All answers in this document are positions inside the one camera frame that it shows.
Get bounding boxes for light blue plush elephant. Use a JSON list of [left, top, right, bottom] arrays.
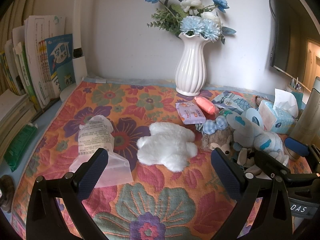
[[226, 112, 289, 166]]

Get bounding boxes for brown plush bear with bow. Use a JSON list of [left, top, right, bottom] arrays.
[[195, 115, 234, 155]]

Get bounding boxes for Dafi blue white bag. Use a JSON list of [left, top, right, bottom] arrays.
[[212, 90, 253, 114]]

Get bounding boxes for orange pink soft pack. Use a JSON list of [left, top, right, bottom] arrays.
[[194, 96, 219, 115]]

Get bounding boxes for clear plastic packet with label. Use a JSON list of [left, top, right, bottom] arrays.
[[69, 115, 133, 188]]

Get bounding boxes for purple wet wipes pack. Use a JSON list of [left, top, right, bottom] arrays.
[[175, 102, 206, 125]]

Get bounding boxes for white plush toy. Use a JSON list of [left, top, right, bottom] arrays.
[[137, 122, 198, 172]]

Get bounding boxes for light blue tape roll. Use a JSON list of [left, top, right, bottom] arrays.
[[241, 108, 264, 129]]

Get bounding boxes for blue tissue box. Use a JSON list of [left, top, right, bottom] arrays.
[[258, 88, 298, 134]]

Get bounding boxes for pen holder cup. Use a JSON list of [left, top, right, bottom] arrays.
[[285, 78, 303, 102]]

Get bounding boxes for green packet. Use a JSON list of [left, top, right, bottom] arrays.
[[4, 124, 37, 172]]

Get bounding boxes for stacked flat books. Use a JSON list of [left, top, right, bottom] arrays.
[[1, 89, 36, 159]]

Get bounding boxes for white ribbed ceramic vase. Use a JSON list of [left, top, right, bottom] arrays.
[[175, 33, 210, 96]]

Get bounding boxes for white pole lamp stand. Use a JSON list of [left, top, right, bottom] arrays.
[[60, 0, 87, 102]]

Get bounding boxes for white books stack upright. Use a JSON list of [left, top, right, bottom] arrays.
[[1, 15, 66, 110]]

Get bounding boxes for blue white artificial flower bouquet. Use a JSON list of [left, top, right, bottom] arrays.
[[144, 0, 236, 43]]

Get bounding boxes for black wall television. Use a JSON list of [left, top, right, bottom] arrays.
[[269, 0, 319, 87]]

